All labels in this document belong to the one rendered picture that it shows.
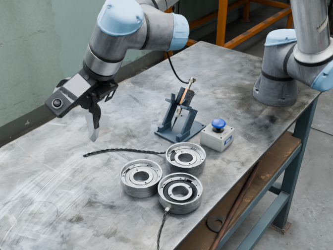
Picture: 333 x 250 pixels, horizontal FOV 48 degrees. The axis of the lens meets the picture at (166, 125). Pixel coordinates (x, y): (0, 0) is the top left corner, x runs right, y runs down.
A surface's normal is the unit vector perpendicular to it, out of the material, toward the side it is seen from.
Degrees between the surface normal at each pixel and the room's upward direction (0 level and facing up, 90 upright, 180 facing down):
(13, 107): 90
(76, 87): 44
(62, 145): 0
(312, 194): 0
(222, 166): 0
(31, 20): 90
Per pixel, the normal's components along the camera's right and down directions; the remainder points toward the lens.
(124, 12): 0.41, -0.56
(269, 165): 0.00, -0.82
